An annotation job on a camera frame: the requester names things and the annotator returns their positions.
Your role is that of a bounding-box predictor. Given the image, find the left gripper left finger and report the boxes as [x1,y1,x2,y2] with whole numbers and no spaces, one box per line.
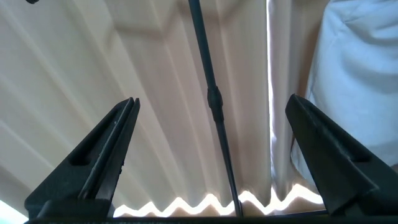
[24,97,141,218]

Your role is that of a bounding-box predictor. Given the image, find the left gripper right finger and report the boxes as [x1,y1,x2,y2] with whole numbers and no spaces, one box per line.
[285,93,398,217]

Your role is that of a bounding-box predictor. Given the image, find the pale grey shorts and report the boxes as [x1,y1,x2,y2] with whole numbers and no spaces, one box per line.
[290,0,398,189]

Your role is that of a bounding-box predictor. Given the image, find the black clothes rack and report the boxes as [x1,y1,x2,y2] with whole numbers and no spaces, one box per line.
[25,0,328,218]

